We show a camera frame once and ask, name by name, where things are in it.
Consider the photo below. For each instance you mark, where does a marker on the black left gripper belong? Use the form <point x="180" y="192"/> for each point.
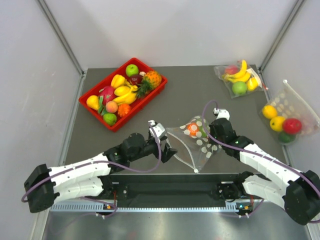
<point x="167" y="153"/>

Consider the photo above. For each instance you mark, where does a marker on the clear polka dot zip bag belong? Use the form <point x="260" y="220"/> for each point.
<point x="193" y="151"/>

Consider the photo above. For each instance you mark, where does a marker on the green fake fruit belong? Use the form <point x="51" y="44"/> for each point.
<point x="202" y="127"/>

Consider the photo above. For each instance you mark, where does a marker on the red peach fake fruit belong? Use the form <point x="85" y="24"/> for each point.
<point x="111" y="107"/>

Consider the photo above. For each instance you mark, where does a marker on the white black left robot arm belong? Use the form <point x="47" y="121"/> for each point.
<point x="47" y="186"/>

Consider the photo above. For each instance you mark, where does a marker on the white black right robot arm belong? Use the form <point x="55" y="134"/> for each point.
<point x="296" y="192"/>

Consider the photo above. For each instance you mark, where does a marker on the orange fake carved fruit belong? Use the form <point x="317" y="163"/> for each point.
<point x="123" y="110"/>

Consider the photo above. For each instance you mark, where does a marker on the green fake lime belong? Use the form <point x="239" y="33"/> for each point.
<point x="110" y="118"/>

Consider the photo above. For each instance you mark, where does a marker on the yellow fake banana bunch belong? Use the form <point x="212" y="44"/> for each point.
<point x="125" y="94"/>

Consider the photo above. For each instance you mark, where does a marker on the fake pineapple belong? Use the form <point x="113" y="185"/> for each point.
<point x="150" y="81"/>

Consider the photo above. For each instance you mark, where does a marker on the dark red fake plum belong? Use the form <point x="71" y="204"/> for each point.
<point x="135" y="79"/>

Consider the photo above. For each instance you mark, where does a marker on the white fake garlic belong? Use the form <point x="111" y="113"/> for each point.
<point x="142" y="73"/>

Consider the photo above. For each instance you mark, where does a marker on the pink fake dragon fruit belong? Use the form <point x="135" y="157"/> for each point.
<point x="105" y="95"/>

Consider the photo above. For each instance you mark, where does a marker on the yellow fake bell pepper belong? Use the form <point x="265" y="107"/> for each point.
<point x="117" y="81"/>

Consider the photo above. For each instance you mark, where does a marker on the green fake apple in tray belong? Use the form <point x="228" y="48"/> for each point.
<point x="132" y="70"/>

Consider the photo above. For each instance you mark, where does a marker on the yellow fake pear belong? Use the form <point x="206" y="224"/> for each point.
<point x="93" y="102"/>

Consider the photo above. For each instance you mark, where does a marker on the green apple in bag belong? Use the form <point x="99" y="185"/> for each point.
<point x="239" y="88"/>

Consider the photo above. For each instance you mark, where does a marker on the clear zip bag with bananas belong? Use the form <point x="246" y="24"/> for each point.
<point x="219" y="71"/>

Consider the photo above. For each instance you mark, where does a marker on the red fruit in bag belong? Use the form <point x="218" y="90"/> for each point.
<point x="231" y="69"/>

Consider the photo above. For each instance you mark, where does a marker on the yellow bananas in bag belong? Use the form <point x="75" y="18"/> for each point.
<point x="242" y="76"/>

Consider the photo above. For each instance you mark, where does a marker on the yellow fruit in bag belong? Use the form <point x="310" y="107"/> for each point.
<point x="252" y="84"/>

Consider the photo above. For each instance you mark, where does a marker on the green fruit in right bag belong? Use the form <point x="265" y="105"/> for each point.
<point x="286" y="138"/>

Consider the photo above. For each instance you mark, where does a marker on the red fake apple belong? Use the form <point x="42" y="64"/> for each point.
<point x="292" y="126"/>

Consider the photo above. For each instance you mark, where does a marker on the dotted zip bag at right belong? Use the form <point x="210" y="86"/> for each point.
<point x="290" y="104"/>

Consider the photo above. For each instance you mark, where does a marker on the red plastic tray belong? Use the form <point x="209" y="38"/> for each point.
<point x="137" y="105"/>

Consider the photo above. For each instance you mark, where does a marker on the yellow lemon upper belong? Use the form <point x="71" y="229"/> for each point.
<point x="269" y="112"/>

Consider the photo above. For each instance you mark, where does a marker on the yellow lemon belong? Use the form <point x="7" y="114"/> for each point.
<point x="269" y="112"/>
<point x="276" y="123"/>

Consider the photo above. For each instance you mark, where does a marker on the yellow lemon lower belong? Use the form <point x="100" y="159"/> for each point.
<point x="276" y="123"/>

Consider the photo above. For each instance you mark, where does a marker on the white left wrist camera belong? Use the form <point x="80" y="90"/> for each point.
<point x="156" y="130"/>

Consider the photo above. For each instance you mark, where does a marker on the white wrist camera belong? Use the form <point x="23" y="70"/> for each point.
<point x="221" y="113"/>
<point x="156" y="130"/>

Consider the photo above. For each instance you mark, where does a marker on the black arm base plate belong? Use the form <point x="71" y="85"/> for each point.
<point x="129" y="187"/>

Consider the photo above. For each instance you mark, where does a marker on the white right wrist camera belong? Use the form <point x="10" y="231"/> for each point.
<point x="221" y="113"/>

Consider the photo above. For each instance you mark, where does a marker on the grey slotted cable duct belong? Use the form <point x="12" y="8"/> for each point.
<point x="86" y="207"/>

